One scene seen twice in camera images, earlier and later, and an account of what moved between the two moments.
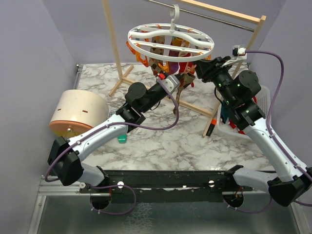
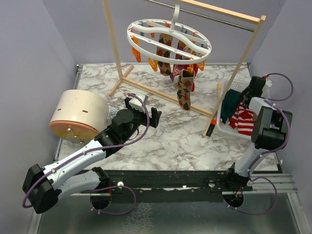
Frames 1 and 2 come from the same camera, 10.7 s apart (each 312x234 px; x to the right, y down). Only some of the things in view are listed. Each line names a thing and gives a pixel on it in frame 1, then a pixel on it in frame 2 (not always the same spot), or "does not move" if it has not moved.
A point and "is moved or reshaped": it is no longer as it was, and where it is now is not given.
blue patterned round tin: x=112 y=112 does not move
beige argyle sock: x=154 y=63 -> x=164 y=67
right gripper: x=206 y=69 -> x=243 y=92
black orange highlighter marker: x=213 y=123 does not move
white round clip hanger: x=170 y=42 is moved or reshaped
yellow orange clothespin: x=138 y=58 -> x=154 y=65
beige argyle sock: x=185 y=78 is moved or reshaped
